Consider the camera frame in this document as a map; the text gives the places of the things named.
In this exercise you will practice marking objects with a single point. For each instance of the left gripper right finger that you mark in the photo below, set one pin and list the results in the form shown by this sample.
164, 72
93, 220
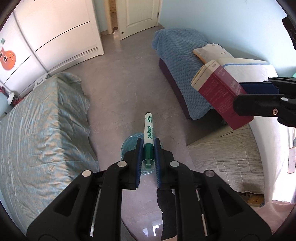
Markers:
201, 206

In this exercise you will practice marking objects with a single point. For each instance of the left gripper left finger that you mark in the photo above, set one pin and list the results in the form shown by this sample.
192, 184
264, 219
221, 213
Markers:
90, 206

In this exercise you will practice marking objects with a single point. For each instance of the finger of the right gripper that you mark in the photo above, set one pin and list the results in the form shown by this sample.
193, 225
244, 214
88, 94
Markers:
273, 85
267, 105

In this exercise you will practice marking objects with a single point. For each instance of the maroon cardboard box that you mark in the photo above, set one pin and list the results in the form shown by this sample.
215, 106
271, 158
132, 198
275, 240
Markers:
220, 89

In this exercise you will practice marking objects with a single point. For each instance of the green white marker pen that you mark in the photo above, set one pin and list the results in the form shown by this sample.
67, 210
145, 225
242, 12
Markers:
148, 143

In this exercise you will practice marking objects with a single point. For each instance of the white bedroom door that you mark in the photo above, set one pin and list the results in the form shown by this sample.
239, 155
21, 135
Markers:
134, 16

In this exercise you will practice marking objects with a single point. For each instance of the grey wood-pattern floor mat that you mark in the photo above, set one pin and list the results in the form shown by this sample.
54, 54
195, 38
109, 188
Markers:
233, 155

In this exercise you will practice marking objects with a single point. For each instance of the pink pajama clothing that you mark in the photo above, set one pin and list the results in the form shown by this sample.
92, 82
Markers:
274, 213

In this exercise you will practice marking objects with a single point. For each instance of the white cat face pillow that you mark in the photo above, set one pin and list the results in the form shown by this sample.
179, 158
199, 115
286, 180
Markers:
211, 52

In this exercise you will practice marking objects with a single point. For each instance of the green satin covered bed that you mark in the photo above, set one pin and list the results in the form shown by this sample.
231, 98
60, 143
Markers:
44, 146

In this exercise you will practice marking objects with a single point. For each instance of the blue quilted blanket bench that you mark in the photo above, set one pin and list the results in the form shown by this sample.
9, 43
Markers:
179, 65

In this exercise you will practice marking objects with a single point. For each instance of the white jar by wardrobe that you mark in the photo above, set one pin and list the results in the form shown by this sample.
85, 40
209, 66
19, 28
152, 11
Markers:
12, 99

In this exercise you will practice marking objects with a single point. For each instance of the white wardrobe with guitar sticker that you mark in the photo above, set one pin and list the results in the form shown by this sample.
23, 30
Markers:
42, 38

